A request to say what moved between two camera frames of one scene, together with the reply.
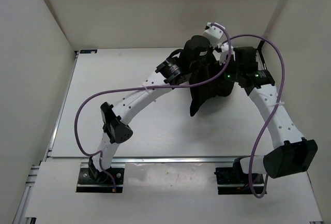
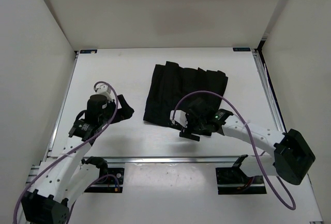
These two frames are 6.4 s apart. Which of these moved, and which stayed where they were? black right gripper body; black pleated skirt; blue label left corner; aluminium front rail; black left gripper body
Moved: black right gripper body; black left gripper body; black pleated skirt
Stayed: blue label left corner; aluminium front rail
